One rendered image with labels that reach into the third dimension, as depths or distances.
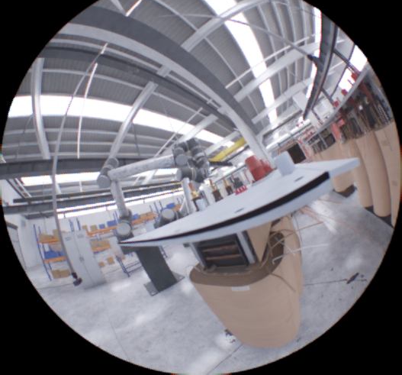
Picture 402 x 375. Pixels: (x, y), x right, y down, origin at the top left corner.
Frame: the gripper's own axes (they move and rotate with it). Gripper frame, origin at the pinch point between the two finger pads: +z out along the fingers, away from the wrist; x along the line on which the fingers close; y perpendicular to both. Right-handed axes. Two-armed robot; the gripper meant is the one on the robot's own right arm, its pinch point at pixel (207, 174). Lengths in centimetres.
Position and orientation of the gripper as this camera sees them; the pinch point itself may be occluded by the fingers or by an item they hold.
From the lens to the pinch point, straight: 111.6
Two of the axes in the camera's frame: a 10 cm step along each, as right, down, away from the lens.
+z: 4.1, 8.8, -2.3
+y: -8.0, 2.3, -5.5
